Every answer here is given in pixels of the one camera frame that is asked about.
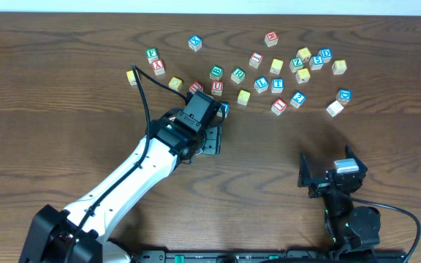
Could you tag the yellow block near Z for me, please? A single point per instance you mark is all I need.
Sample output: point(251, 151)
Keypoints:
point(304, 54)

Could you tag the red Y block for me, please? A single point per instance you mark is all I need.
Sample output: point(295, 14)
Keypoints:
point(158, 67)

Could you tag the plain white block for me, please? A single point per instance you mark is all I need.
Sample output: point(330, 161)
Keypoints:
point(334, 108)

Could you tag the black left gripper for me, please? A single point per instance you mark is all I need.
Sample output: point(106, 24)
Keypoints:
point(213, 139)

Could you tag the red U block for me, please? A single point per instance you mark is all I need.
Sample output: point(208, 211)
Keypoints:
point(217, 88)

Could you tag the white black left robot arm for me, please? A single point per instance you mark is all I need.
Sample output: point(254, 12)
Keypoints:
point(80, 232)

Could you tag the blue 2 block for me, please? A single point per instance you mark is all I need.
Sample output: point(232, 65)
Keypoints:
point(298, 99)

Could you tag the yellow block upper right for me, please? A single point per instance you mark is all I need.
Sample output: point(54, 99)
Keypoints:
point(276, 66)

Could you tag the blue X block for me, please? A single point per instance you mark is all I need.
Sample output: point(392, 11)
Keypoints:
point(195, 43)

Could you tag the red i block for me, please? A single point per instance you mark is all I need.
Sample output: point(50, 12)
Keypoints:
point(255, 60)
point(279, 106)

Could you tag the blue 5 block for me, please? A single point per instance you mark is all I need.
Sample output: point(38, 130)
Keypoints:
point(316, 63)

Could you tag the blue P block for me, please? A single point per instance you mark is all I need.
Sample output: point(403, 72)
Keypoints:
point(223, 110)

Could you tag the green R block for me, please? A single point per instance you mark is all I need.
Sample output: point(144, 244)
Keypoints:
point(238, 75)

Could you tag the yellow block below Z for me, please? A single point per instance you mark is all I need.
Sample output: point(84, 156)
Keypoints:
point(302, 76)

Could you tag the yellow 8 block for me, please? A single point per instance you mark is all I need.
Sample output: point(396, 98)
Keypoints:
point(339, 67)

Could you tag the blue D block right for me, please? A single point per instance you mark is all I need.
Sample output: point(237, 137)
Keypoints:
point(344, 96)

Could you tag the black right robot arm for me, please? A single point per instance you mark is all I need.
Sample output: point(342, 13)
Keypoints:
point(353, 228)

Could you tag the yellow block far left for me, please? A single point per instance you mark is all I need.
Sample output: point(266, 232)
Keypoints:
point(133, 77)

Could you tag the blue d block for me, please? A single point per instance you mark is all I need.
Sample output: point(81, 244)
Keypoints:
point(325, 54)
point(344, 96)

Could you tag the blue T block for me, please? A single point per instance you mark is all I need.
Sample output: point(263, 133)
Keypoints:
point(277, 85)

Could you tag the yellow block left centre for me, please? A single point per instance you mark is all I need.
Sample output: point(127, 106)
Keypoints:
point(175, 83)

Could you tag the red E block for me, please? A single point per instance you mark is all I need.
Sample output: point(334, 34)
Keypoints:
point(196, 86)

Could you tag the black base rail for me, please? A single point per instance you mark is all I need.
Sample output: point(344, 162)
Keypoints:
point(303, 255)

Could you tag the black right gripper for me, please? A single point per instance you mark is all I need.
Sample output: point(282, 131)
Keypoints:
point(322, 183)

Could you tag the red block top right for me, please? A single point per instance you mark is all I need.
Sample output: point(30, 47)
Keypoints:
point(271, 38)

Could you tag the blue D block upper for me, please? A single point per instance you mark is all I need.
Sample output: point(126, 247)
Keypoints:
point(325, 54)

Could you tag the green F block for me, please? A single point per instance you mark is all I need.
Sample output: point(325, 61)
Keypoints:
point(152, 55)

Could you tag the green Z block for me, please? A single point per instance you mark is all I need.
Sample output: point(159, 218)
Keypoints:
point(296, 64)

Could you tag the blue L block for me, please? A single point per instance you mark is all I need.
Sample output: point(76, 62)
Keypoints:
point(261, 84)

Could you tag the green B block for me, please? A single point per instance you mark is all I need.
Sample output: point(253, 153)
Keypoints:
point(216, 73)

